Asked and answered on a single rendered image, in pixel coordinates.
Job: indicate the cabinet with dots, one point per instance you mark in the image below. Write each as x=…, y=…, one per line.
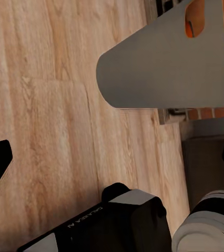
x=204, y=166

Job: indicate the wood fireplace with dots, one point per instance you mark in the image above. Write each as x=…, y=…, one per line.
x=154, y=9

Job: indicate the trash can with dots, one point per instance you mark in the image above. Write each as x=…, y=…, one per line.
x=159, y=66

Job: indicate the can of soda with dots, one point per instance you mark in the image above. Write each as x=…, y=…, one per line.
x=189, y=30

